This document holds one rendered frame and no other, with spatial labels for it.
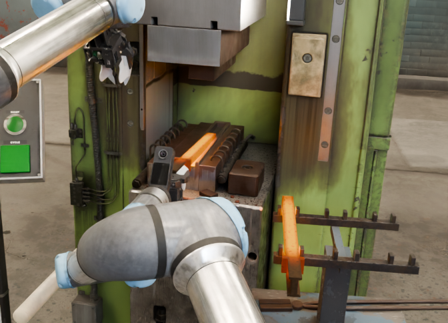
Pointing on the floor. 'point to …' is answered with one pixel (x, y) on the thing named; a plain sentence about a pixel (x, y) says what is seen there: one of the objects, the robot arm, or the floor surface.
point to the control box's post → (3, 279)
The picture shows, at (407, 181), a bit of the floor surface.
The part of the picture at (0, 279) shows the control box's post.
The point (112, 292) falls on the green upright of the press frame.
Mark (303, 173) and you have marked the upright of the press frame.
